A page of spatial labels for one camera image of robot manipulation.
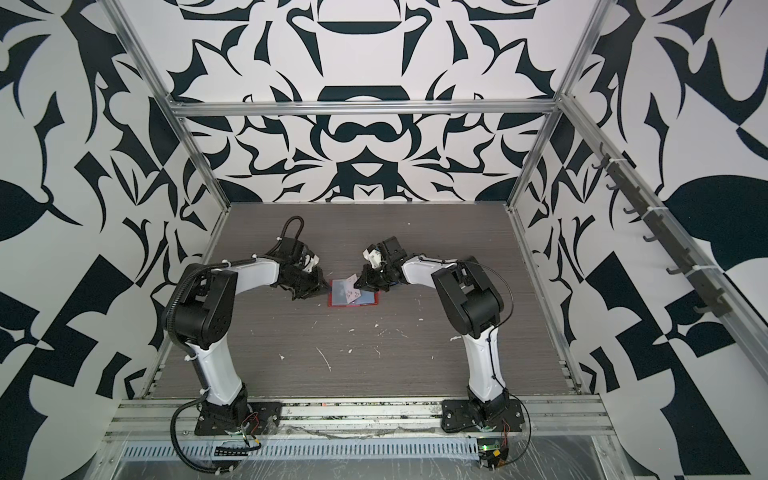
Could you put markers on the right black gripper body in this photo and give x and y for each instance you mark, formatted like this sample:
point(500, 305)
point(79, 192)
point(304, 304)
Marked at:
point(378, 279)

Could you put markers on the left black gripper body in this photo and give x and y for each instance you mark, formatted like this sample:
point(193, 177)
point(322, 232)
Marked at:
point(306, 283)

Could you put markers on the white pink credit card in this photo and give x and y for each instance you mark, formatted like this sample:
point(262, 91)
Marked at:
point(349, 291)

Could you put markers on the red leather card holder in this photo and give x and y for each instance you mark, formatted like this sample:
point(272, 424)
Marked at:
point(336, 299)

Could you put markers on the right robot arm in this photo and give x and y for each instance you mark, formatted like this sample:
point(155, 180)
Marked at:
point(473, 307)

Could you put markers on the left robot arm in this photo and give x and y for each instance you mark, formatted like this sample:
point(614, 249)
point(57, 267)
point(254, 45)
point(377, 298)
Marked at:
point(199, 314)

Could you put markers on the green circuit board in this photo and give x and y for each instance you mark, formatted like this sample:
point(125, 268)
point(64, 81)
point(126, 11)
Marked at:
point(492, 452)

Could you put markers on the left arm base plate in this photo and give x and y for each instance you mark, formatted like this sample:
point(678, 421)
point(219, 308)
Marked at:
point(256, 418)

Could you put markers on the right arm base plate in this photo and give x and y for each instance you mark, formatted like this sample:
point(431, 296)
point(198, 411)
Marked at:
point(472, 415)

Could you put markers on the white slotted cable duct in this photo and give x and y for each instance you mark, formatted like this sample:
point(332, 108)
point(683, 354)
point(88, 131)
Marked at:
point(307, 449)

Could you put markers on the wall hook rack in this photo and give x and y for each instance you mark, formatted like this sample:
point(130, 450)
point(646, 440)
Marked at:
point(666, 231)

